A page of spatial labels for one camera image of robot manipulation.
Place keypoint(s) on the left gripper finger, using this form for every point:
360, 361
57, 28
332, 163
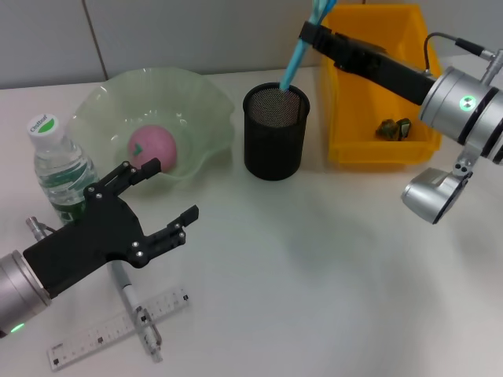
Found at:
151, 165
190, 216

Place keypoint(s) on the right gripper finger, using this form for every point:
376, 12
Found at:
314, 33
357, 45

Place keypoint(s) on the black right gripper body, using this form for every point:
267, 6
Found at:
393, 78

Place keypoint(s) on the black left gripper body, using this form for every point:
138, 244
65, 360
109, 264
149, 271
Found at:
94, 239

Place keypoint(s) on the pink toy peach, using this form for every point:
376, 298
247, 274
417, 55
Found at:
153, 143

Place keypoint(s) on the blue scissors with sheath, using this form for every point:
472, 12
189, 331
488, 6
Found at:
294, 59

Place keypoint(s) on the green plastic wrapper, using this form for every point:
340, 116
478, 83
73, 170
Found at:
393, 129

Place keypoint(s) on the clear green-label water bottle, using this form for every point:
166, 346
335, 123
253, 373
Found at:
51, 157

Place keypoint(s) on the grey and white pen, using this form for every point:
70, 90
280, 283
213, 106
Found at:
129, 292

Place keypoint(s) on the green glass fruit plate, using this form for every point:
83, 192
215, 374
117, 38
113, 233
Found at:
110, 106

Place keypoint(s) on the black mesh pen holder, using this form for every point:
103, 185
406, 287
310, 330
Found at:
275, 129

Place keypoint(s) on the transparent plastic ruler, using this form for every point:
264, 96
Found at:
78, 345

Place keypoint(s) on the yellow plastic bin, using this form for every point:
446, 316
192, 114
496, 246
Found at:
365, 102

